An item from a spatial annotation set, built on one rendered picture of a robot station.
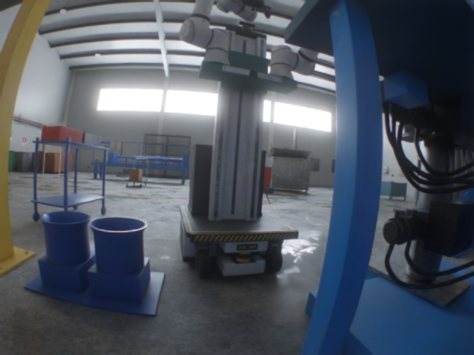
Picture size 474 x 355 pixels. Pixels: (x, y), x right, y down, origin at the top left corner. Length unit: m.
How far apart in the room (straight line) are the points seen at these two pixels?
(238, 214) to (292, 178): 7.49
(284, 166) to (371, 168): 8.56
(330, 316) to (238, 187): 1.29
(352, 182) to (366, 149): 0.06
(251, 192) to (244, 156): 0.26
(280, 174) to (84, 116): 12.71
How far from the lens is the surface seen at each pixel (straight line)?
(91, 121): 15.62
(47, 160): 12.06
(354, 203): 0.35
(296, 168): 9.06
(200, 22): 1.48
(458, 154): 2.70
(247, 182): 1.58
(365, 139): 0.36
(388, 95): 0.79
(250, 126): 1.62
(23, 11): 1.93
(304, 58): 1.71
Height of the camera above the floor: 0.66
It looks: 2 degrees down
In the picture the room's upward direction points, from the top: 4 degrees clockwise
